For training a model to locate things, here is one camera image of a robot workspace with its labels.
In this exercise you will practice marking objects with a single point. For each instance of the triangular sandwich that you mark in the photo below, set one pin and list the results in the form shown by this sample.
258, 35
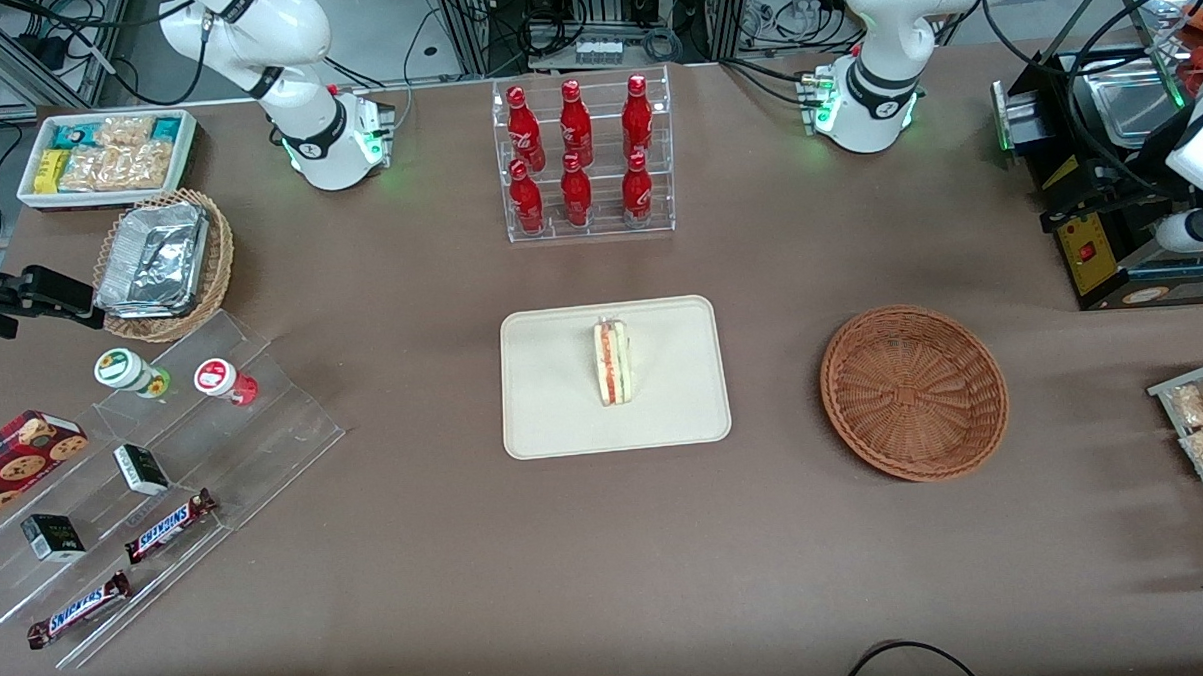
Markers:
612, 363

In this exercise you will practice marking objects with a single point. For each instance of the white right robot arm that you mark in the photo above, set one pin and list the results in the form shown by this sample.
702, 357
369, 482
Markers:
304, 118

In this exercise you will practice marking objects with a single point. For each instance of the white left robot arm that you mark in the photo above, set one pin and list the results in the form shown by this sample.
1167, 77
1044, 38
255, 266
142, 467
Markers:
881, 28

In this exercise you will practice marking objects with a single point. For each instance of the light wicker basket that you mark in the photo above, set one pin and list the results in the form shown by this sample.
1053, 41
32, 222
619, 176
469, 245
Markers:
214, 271

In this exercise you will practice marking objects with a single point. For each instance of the beige plastic tray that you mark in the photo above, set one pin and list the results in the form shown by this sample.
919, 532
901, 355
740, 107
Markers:
543, 380

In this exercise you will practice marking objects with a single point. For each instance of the brown wicker basket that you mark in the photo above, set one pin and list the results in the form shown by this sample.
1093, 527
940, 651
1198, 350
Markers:
914, 397

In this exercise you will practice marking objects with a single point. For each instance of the green lid yoghurt cup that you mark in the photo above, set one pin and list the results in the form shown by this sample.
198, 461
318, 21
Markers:
120, 367

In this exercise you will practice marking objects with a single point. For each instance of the silver foil packets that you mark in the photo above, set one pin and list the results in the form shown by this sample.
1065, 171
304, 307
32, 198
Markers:
153, 259

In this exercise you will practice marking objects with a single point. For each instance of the white rectangular snack bin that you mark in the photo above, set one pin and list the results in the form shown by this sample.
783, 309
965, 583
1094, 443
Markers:
106, 198

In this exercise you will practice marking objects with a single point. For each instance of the yellow snack packet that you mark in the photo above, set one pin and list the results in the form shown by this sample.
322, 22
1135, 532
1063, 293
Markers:
50, 170

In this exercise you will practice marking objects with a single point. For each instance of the large clear cracker bag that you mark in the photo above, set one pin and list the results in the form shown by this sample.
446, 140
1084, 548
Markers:
120, 167

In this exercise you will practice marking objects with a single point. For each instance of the red plaid cookie box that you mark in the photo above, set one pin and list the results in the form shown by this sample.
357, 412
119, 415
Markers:
16, 464

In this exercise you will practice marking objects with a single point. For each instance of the teal snack packet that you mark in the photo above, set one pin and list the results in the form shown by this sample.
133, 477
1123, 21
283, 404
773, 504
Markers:
74, 134
166, 128

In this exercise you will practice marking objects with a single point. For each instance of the red lid yoghurt cup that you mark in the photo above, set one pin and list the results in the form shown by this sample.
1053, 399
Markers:
216, 376

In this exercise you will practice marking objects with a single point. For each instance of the small clear cracker bag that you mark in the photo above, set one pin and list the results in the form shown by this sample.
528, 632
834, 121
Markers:
124, 131

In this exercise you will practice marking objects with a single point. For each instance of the small black box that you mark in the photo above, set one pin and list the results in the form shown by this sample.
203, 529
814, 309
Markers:
141, 469
53, 537

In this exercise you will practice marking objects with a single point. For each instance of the clear acrylic stepped shelf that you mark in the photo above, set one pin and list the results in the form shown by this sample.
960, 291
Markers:
265, 440

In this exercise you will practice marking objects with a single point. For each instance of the Snickers chocolate bar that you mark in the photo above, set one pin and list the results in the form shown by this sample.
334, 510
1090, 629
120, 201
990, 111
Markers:
168, 525
79, 609

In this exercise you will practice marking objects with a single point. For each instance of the red cola bottle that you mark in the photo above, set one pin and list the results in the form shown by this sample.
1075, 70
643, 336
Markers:
637, 122
522, 131
637, 195
527, 203
577, 197
575, 127

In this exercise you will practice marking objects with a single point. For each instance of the clear acrylic bottle rack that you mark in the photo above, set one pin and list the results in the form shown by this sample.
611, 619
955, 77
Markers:
603, 228

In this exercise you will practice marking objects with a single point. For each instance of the white power strip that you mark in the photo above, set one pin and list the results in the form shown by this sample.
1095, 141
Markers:
598, 51

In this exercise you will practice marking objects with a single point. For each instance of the black food warmer cabinet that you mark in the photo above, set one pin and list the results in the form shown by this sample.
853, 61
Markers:
1109, 270

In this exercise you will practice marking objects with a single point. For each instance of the aluminium frame rail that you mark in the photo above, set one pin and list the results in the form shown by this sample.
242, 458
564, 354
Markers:
42, 62

